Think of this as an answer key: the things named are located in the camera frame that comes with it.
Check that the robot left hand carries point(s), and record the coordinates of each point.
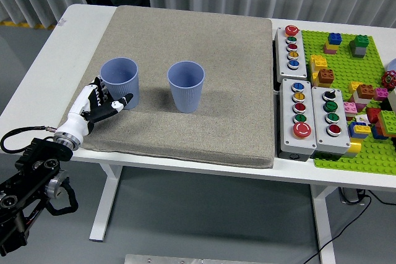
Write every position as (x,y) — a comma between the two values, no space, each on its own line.
(77,120)

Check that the blue ribbed plastic cup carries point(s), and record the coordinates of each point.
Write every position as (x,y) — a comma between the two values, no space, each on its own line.
(185,95)
(119,72)

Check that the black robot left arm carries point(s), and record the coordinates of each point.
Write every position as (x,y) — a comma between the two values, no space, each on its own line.
(34,165)

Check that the small table sticker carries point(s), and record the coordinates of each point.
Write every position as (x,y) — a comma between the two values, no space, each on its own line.
(62,22)

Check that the white table leg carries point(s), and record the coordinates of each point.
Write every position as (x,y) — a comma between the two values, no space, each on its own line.
(106,202)
(323,220)

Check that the grey-brown mat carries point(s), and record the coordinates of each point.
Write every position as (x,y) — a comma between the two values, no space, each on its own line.
(201,134)

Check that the grey five-button control box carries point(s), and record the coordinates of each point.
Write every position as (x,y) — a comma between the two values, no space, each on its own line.
(286,66)
(289,140)

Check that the pink toy brick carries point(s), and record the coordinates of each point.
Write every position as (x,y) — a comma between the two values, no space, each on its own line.
(328,51)
(381,94)
(350,107)

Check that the blue toy brick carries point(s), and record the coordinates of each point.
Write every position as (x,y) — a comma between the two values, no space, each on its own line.
(335,39)
(352,129)
(377,132)

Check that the brown toy brick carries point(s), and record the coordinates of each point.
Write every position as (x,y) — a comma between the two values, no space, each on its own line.
(365,91)
(326,75)

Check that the green studded baseplate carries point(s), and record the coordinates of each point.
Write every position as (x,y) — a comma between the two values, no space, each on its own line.
(340,69)

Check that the grey toy brick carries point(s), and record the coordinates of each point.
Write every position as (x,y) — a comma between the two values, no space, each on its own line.
(359,52)

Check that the grey four-button control box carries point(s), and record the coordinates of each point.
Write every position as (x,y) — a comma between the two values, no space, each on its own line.
(321,140)

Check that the white printed toy brick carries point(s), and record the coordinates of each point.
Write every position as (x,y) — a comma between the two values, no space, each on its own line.
(361,118)

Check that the pale blue plate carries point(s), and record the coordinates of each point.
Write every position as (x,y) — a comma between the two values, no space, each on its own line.
(392,66)

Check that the red valve handwheel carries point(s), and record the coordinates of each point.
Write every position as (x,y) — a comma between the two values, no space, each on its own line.
(389,79)

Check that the red toy brick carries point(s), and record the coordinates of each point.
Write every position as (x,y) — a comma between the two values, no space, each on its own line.
(373,115)

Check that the yellow cylinder toy brick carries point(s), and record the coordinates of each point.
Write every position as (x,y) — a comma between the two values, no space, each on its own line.
(355,147)

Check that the cream box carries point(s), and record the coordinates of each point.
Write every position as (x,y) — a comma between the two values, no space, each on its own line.
(393,100)

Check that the large green toy brick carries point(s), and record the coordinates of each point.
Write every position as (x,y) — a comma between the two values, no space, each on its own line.
(389,120)

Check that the grey power adapter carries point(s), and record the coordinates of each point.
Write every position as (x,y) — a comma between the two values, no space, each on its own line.
(351,196)

